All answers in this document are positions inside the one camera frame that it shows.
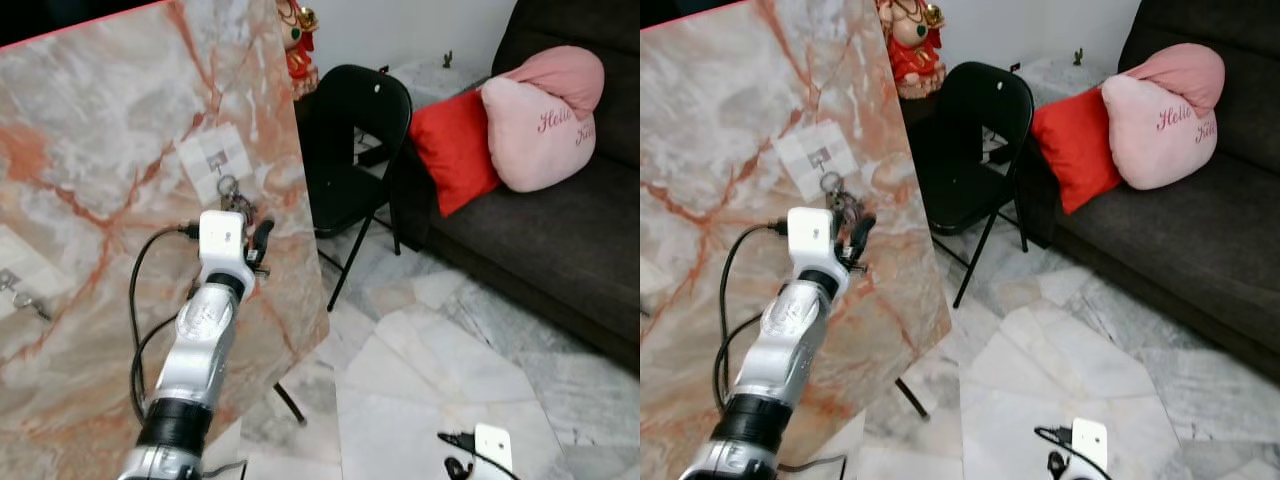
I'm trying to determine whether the dark grey fabric sofa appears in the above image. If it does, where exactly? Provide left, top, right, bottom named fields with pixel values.
left=1015, top=0, right=1280, bottom=381
left=390, top=0, right=641, bottom=371

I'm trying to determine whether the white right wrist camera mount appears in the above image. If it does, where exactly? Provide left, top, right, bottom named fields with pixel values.
left=472, top=424, right=514, bottom=479
left=1070, top=418, right=1109, bottom=476

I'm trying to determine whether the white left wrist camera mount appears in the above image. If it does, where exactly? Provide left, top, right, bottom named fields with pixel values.
left=198, top=210, right=256, bottom=293
left=788, top=207, right=837, bottom=288

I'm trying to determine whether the marble pattern hook board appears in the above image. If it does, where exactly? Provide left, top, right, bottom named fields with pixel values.
left=0, top=0, right=331, bottom=480
left=640, top=0, right=951, bottom=480

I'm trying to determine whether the light pink Hello Kitty pillow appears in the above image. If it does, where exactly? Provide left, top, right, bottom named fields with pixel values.
left=1100, top=73, right=1219, bottom=191
left=480, top=77, right=598, bottom=194

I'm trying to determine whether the white adhesive hook pad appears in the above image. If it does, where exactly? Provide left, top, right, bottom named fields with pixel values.
left=0, top=228, right=39, bottom=301
left=177, top=122, right=254, bottom=208
left=775, top=120, right=859, bottom=201

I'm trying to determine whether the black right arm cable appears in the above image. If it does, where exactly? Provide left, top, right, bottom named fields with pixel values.
left=437, top=432, right=513, bottom=480
left=1035, top=425, right=1106, bottom=480

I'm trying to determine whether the red and gold figurine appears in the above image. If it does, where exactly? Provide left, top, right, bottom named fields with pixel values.
left=875, top=0, right=946, bottom=101
left=275, top=0, right=321, bottom=101

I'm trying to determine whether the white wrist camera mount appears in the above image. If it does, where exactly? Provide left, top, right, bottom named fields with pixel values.
left=198, top=210, right=256, bottom=293
left=788, top=207, right=837, bottom=288
left=1070, top=418, right=1109, bottom=476
left=472, top=424, right=514, bottom=479

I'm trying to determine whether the dusty pink cushion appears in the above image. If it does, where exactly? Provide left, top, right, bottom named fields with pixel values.
left=500, top=45, right=607, bottom=121
left=1125, top=42, right=1227, bottom=116

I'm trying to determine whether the red pillow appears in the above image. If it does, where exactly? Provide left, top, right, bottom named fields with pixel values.
left=408, top=88, right=501, bottom=218
left=1030, top=86, right=1123, bottom=216

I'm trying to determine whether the black folding chair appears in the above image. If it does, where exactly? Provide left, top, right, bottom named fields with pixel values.
left=905, top=60, right=1036, bottom=309
left=297, top=64, right=414, bottom=311

